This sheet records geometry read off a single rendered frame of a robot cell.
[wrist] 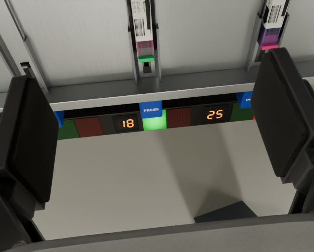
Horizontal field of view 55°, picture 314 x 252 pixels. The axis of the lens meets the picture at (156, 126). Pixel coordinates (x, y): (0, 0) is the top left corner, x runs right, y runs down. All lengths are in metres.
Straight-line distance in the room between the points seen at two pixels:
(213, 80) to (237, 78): 0.02
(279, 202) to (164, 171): 0.42
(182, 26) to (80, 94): 0.12
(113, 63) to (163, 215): 0.85
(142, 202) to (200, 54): 0.83
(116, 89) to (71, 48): 0.06
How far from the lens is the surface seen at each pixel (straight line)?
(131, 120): 0.37
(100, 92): 0.30
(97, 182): 1.07
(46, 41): 0.28
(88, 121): 0.37
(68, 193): 1.10
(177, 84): 0.30
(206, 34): 0.28
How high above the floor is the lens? 1.02
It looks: 86 degrees down
